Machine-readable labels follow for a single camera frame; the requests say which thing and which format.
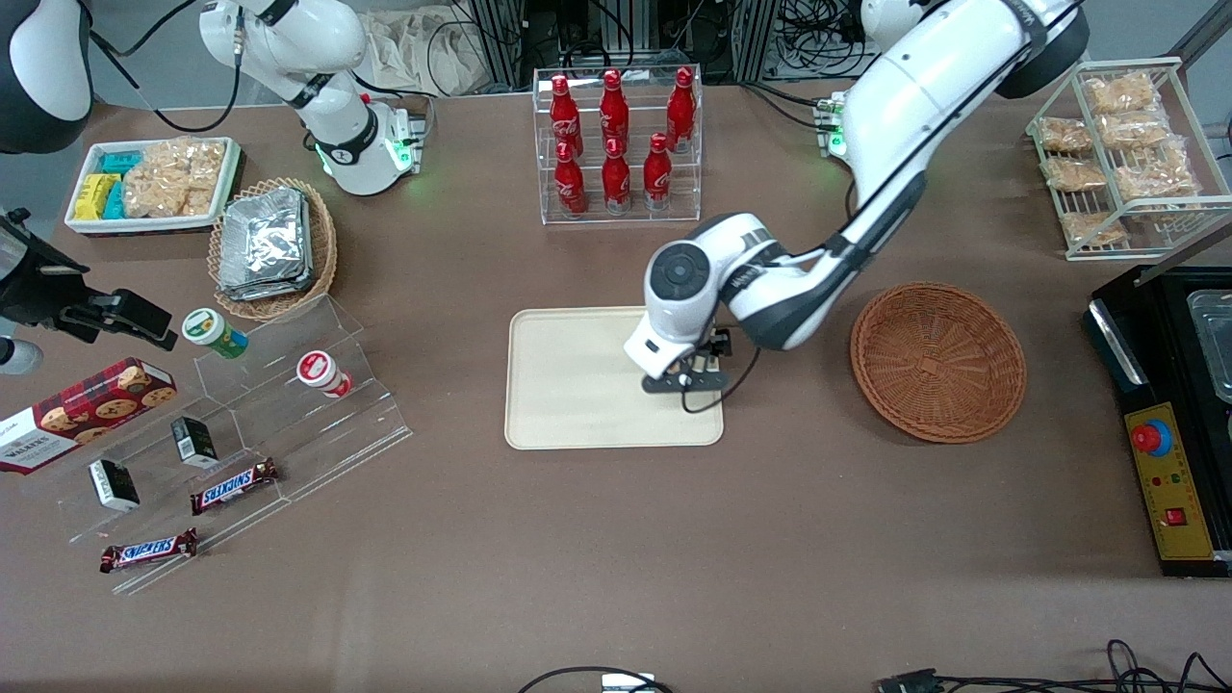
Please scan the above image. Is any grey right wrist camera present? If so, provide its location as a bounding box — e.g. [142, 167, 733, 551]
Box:
[0, 336, 45, 376]

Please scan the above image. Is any red cola bottle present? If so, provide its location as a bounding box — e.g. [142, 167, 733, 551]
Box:
[666, 67, 698, 155]
[642, 133, 675, 212]
[549, 74, 585, 161]
[599, 69, 631, 153]
[553, 141, 589, 218]
[601, 138, 633, 215]

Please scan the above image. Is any beige cloth bag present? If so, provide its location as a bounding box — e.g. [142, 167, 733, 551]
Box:
[360, 7, 484, 98]

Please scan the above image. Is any white wire rack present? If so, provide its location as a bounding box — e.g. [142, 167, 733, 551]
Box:
[1024, 57, 1232, 262]

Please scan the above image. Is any yellow emergency stop panel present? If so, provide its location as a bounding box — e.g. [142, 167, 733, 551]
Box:
[1123, 401, 1220, 564]

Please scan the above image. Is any brown Snickers bar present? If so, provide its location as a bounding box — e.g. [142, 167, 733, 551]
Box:
[98, 526, 200, 576]
[189, 457, 281, 517]

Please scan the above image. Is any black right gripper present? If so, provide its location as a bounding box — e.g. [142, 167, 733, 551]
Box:
[0, 212, 180, 350]

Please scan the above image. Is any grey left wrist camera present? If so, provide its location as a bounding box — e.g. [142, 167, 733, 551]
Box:
[642, 368, 731, 395]

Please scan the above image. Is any black connector cable bundle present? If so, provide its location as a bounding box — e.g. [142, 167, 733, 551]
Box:
[874, 638, 1232, 693]

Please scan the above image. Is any black cable with white adapter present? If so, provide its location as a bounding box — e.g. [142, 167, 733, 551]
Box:
[518, 665, 677, 693]

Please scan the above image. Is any yellow snack pack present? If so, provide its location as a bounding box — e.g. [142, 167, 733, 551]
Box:
[73, 173, 120, 221]

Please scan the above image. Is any red lidded snack cup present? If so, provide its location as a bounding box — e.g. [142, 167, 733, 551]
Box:
[295, 349, 354, 400]

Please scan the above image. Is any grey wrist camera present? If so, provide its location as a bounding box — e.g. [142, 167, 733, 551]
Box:
[642, 368, 731, 395]
[0, 336, 45, 376]

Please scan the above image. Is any cream plastic serving tray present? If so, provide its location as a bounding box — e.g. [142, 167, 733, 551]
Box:
[504, 304, 726, 451]

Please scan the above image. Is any small black box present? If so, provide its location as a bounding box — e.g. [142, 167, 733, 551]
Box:
[170, 415, 220, 471]
[88, 457, 141, 513]

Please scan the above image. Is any round brown wicker basket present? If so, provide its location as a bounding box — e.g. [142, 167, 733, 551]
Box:
[850, 281, 1028, 445]

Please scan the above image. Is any green lidded snack cup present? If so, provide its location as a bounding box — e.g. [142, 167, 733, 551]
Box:
[181, 307, 250, 361]

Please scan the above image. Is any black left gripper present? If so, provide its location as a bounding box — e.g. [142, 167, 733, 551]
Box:
[684, 326, 732, 382]

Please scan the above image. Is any clear bag of rice snacks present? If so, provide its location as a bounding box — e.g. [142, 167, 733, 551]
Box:
[121, 136, 228, 219]

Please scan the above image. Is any white rectangular snack tray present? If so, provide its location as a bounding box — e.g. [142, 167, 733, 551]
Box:
[64, 137, 243, 238]

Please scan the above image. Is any red tartan cookie box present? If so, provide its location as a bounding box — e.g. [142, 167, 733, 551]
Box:
[0, 356, 179, 476]

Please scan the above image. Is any black appliance housing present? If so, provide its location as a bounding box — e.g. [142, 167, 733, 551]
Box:
[1084, 264, 1232, 579]

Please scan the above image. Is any silver foil packet stack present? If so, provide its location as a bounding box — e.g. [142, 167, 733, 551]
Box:
[217, 186, 315, 304]

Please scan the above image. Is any oval wicker basket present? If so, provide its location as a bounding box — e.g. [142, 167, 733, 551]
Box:
[207, 177, 340, 322]

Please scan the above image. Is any clear acrylic stepped shelf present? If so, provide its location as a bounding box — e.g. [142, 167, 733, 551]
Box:
[24, 294, 415, 598]

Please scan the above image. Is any clear bag of crackers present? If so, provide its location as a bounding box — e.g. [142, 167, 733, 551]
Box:
[1043, 156, 1109, 193]
[1084, 71, 1160, 116]
[1058, 211, 1128, 247]
[1114, 139, 1200, 202]
[1039, 116, 1094, 156]
[1096, 110, 1171, 151]

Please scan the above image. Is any steel pan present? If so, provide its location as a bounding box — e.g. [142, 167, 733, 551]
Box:
[1186, 288, 1232, 403]

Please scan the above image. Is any clear acrylic bottle rack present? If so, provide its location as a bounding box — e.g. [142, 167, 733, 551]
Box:
[532, 65, 705, 226]

